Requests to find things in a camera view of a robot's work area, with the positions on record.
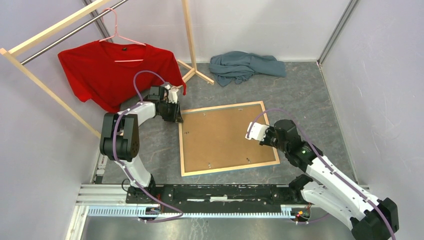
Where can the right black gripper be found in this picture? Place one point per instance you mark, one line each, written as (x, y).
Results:
(269, 129)

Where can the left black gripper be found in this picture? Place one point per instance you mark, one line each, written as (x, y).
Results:
(179, 119)

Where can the blue picture frame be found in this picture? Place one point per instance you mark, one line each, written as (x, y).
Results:
(212, 140)

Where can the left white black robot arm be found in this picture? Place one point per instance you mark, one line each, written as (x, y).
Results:
(120, 140)

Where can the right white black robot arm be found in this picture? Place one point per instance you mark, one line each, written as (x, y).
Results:
(324, 185)

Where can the grey-blue crumpled cloth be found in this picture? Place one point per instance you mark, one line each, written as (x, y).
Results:
(238, 67)

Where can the red t-shirt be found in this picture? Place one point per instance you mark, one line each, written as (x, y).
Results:
(93, 74)

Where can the pink clothes hanger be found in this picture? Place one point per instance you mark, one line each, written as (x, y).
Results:
(117, 35)

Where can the aluminium corner profile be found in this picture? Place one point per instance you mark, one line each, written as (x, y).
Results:
(352, 4)

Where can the wooden clothes rack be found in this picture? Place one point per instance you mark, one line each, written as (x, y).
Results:
(156, 22)

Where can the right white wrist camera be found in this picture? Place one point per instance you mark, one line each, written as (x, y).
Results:
(256, 131)

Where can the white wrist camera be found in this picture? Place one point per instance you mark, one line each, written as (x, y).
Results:
(171, 93)
(256, 131)

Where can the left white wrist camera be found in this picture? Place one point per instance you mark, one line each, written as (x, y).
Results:
(171, 93)

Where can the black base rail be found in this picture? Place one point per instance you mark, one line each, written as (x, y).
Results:
(217, 198)

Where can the grey slotted cable duct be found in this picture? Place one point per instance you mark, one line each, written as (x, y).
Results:
(147, 212)

